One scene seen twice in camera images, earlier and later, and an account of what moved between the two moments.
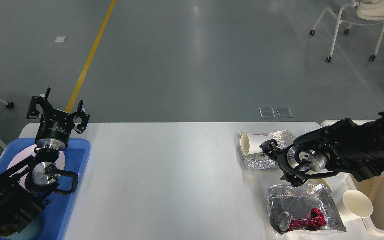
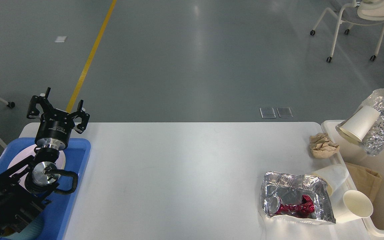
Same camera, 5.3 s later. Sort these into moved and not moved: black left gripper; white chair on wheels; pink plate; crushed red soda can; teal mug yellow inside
Moved: crushed red soda can
Not moved: white chair on wheels; pink plate; teal mug yellow inside; black left gripper
